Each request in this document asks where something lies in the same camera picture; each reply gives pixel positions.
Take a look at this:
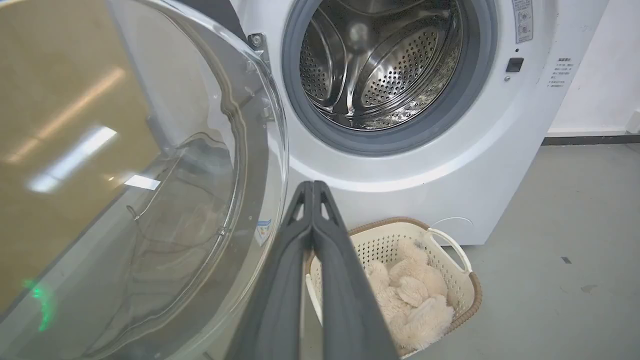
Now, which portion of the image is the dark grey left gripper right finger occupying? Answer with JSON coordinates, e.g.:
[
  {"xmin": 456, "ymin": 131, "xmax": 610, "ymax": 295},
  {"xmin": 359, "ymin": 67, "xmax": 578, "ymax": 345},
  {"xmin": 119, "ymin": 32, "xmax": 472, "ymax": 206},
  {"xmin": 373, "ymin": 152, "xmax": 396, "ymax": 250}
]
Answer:
[{"xmin": 312, "ymin": 180, "xmax": 401, "ymax": 360}]

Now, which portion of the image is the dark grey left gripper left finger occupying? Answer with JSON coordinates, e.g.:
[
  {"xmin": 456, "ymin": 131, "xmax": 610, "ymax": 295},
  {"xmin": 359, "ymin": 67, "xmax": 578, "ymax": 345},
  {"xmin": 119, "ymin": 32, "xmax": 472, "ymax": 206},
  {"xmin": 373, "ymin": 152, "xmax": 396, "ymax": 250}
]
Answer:
[{"xmin": 224, "ymin": 181, "xmax": 314, "ymax": 360}]

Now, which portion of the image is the glass washer door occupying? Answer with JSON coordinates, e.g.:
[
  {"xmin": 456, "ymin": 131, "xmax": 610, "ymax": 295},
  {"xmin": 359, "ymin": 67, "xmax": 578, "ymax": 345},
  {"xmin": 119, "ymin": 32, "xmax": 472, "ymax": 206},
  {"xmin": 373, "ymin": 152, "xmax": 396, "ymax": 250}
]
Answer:
[{"xmin": 0, "ymin": 0, "xmax": 290, "ymax": 360}]

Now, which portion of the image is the white front-load washing machine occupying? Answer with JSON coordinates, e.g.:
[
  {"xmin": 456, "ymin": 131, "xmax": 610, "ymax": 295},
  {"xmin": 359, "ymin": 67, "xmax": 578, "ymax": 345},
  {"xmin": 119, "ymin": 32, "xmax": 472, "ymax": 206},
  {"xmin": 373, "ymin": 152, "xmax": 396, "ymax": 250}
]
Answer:
[{"xmin": 229, "ymin": 0, "xmax": 611, "ymax": 246}]

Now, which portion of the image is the stainless steel washing drum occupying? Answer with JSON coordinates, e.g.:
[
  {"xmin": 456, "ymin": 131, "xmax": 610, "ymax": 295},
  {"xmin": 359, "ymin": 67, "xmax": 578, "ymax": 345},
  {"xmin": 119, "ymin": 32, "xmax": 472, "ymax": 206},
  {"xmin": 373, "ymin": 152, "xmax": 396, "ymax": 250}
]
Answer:
[{"xmin": 299, "ymin": 0, "xmax": 463, "ymax": 131}]

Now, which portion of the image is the fluffy beige plush toy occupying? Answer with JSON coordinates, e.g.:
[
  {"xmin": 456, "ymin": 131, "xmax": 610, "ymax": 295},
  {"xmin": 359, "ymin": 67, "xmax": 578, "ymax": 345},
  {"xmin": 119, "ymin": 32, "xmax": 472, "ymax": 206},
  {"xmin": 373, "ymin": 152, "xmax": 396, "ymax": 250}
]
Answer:
[{"xmin": 365, "ymin": 238, "xmax": 455, "ymax": 352}]

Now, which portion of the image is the cream perforated laundry basket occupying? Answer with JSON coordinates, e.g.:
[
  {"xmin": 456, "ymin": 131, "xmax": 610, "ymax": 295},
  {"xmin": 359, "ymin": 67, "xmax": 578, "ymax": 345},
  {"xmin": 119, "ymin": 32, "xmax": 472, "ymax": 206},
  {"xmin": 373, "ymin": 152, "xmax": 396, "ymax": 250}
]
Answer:
[{"xmin": 305, "ymin": 216, "xmax": 483, "ymax": 360}]

